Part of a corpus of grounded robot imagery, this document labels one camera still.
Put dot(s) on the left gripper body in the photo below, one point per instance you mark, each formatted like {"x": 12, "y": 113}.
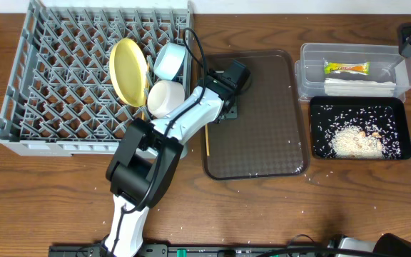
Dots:
{"x": 232, "y": 111}

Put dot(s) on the green orange snack wrapper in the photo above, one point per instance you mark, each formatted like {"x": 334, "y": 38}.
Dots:
{"x": 337, "y": 68}

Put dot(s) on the white round bowl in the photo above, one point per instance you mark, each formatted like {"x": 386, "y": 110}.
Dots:
{"x": 164, "y": 97}

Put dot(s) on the light blue bowl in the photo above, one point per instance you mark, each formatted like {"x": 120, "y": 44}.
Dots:
{"x": 169, "y": 61}

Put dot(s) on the white paper napkin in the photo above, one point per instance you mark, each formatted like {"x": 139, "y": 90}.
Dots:
{"x": 341, "y": 87}

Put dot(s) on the leftover rice food waste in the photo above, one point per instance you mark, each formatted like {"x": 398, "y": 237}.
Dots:
{"x": 361, "y": 132}

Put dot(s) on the yellow round plate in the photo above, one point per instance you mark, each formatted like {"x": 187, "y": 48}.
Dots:
{"x": 127, "y": 68}

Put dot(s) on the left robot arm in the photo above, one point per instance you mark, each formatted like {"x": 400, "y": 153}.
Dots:
{"x": 145, "y": 161}

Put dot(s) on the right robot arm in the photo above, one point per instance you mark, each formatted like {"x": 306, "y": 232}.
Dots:
{"x": 388, "y": 244}

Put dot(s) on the clear plastic waste bin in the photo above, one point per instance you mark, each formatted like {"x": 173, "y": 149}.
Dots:
{"x": 385, "y": 65}

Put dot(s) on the black waste tray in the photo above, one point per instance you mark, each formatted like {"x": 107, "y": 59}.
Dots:
{"x": 395, "y": 104}

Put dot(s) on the dark brown serving tray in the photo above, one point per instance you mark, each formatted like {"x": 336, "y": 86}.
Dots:
{"x": 267, "y": 137}

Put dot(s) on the grey plastic dish rack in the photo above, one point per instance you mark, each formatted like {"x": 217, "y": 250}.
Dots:
{"x": 59, "y": 100}

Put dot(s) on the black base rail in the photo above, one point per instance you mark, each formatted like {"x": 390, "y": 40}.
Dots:
{"x": 160, "y": 250}

